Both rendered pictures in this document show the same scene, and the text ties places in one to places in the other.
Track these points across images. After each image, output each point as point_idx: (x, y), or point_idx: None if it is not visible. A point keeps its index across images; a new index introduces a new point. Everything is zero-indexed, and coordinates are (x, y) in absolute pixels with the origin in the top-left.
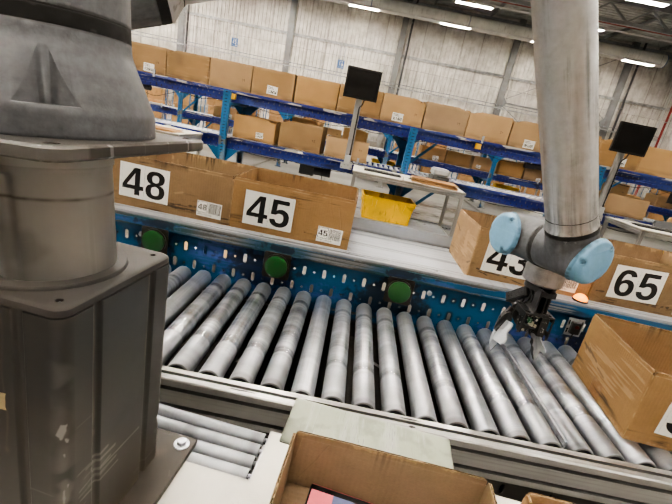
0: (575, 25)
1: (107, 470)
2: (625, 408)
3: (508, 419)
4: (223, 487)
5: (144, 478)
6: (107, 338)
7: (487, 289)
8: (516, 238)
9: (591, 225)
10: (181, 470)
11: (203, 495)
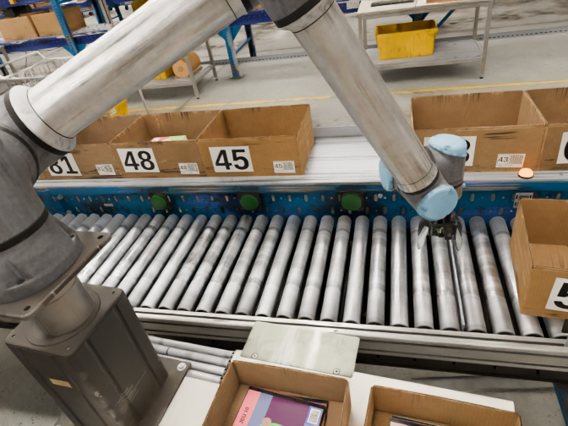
0: (333, 64)
1: (133, 396)
2: (522, 291)
3: (418, 311)
4: (204, 390)
5: (162, 390)
6: (101, 350)
7: None
8: (390, 182)
9: (423, 182)
10: (182, 382)
11: (193, 395)
